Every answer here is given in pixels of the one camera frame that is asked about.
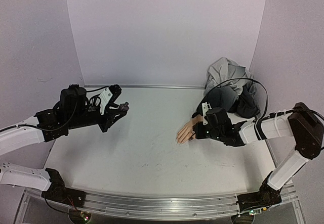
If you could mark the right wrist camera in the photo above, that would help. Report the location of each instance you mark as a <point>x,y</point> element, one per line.
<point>205,107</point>

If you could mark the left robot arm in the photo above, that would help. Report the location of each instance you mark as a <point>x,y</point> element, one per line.
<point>24,134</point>

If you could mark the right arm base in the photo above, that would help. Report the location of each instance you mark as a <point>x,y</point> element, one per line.
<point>264,198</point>

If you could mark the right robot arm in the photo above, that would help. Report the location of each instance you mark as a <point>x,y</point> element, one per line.
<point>300,122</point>

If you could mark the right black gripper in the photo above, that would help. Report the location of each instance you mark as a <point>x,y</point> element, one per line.
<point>198,130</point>

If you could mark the aluminium front rail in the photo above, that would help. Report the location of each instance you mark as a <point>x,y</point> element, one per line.
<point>160,208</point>

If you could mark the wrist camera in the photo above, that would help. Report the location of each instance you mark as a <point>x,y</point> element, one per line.
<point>101,100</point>
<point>205,107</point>

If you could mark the mannequin hand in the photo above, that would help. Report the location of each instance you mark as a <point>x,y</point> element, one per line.
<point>187,133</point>

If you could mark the grey crumpled cloth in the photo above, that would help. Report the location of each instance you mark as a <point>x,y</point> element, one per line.
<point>226,72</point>

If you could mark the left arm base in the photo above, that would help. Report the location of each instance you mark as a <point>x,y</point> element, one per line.
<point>59,193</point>

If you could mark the dark sleeve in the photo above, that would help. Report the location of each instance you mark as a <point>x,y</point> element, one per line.
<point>219,97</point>

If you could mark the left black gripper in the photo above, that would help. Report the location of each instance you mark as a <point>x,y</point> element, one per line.
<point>109,119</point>

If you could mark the nail polish bottle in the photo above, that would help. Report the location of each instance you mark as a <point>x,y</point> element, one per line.
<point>124,106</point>

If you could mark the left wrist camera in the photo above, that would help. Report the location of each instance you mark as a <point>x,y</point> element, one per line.
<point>101,100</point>

